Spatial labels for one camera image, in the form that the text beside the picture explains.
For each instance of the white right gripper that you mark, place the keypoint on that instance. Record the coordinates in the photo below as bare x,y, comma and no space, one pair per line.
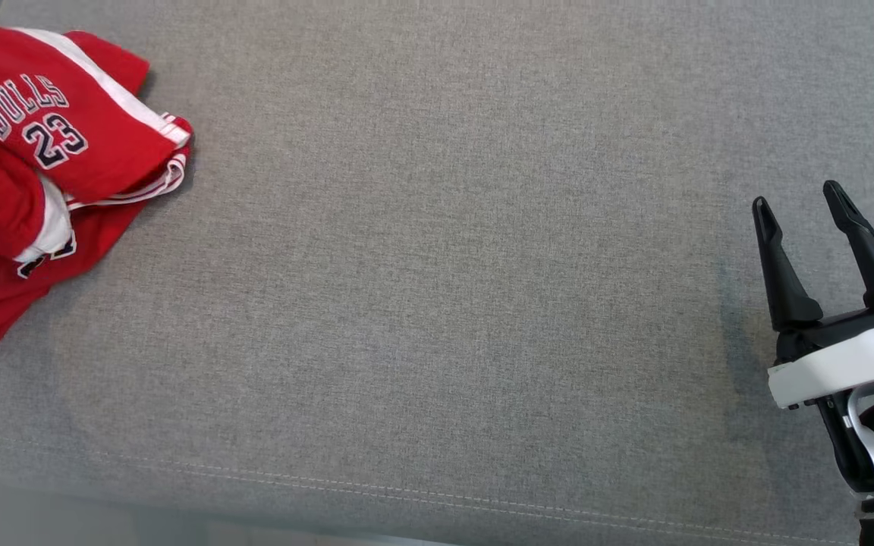
847,360

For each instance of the grey fabric sofa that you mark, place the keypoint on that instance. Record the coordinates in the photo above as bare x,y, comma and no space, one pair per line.
444,265

